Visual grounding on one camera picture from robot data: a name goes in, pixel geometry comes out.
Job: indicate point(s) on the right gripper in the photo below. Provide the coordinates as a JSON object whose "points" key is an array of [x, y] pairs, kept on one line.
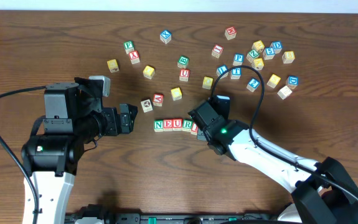
{"points": [[207, 116]]}

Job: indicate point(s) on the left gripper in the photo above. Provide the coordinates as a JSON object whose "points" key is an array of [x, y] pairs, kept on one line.
{"points": [[113, 121]]}

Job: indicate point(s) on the red i block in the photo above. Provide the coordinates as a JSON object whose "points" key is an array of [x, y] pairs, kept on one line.
{"points": [[194, 129], [217, 51]]}

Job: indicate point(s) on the green R block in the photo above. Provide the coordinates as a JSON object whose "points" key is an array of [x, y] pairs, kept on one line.
{"points": [[187, 125]]}

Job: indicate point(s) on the red u block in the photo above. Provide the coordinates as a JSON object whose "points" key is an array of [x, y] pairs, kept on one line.
{"points": [[177, 124], [184, 75]]}

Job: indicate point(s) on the green N block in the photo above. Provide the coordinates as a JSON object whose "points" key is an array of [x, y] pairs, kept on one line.
{"points": [[158, 126]]}

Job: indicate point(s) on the red E block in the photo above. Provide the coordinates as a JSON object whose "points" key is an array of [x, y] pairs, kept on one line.
{"points": [[167, 124]]}

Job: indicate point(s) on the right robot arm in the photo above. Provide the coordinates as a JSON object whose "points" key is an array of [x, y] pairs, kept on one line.
{"points": [[322, 192]]}

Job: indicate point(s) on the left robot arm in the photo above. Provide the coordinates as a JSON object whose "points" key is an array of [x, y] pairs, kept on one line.
{"points": [[51, 155]]}

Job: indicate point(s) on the white soccer ball block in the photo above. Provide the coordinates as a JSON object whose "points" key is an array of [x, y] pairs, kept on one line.
{"points": [[147, 105]]}

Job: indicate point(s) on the red A block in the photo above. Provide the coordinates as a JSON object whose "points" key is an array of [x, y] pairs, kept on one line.
{"points": [[158, 99]]}

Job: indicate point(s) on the plain yellow block centre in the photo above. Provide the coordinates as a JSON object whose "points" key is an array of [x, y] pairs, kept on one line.
{"points": [[207, 83]]}

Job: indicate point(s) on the yellow block beside E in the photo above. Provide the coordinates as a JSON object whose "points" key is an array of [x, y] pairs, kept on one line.
{"points": [[176, 93]]}

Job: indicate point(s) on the yellow O block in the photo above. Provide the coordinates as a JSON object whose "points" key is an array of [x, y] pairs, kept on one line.
{"points": [[149, 72]]}

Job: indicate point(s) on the yellow block far left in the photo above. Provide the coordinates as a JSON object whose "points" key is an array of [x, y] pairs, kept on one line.
{"points": [[113, 65]]}

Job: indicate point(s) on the blue L block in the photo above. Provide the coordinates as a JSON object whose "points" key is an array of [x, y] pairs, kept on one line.
{"points": [[220, 70]]}

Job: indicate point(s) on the red Y block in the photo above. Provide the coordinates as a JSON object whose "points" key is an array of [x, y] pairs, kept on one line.
{"points": [[134, 57]]}

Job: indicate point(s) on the blue T block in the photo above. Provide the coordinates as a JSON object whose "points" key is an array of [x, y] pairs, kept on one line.
{"points": [[236, 73]]}

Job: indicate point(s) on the blue 2 block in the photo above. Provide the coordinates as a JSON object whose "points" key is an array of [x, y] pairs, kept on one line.
{"points": [[253, 84]]}

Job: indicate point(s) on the green B block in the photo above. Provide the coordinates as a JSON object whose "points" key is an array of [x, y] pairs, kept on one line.
{"points": [[183, 62]]}

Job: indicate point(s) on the green F block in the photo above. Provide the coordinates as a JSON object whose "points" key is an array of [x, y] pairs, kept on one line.
{"points": [[129, 46]]}

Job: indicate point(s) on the blue P block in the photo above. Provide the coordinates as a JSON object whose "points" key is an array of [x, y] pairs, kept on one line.
{"points": [[238, 59]]}

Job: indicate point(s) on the yellow block below Z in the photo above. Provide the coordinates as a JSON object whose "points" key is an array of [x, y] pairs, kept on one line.
{"points": [[258, 64]]}

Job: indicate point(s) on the green Z block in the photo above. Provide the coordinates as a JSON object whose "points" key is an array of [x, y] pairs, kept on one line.
{"points": [[252, 55]]}

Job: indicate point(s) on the blue X block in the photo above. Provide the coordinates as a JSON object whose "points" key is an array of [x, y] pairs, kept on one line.
{"points": [[165, 36]]}

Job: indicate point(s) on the white block right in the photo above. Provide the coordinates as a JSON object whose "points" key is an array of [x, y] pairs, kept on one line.
{"points": [[284, 92]]}

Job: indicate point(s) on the red block top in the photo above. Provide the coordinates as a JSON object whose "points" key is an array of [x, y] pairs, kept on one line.
{"points": [[230, 33]]}

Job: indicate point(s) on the yellow block top right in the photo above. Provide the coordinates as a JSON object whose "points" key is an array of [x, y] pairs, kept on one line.
{"points": [[258, 46]]}

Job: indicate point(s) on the blue 5 block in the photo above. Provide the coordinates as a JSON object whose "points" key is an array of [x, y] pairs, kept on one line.
{"points": [[268, 53]]}

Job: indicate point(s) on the blue D block lower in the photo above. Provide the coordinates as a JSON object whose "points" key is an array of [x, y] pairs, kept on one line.
{"points": [[292, 82]]}

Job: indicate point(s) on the blue d block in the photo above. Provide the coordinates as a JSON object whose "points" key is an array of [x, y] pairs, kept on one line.
{"points": [[276, 46], [292, 82]]}

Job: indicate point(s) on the blue D block upper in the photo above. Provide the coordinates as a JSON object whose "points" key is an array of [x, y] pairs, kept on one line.
{"points": [[276, 46]]}

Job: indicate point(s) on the yellow 8 block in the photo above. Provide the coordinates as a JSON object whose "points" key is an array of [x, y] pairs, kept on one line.
{"points": [[288, 57]]}

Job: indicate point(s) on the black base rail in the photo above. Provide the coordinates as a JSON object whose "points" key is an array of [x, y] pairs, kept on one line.
{"points": [[135, 218]]}

